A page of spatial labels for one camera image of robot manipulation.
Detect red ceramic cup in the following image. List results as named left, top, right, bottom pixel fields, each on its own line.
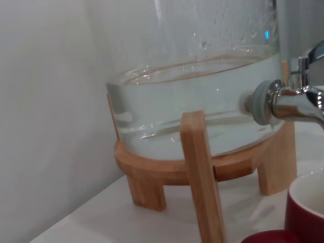
left=240, top=169, right=324, bottom=243

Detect chrome faucet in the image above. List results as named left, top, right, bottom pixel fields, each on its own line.
left=238, top=39, right=324, bottom=130

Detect glass water dispenser jar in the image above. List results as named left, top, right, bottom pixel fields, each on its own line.
left=105, top=0, right=284, bottom=163

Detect wooden dispenser stand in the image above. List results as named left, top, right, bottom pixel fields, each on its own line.
left=106, top=59, right=298, bottom=243

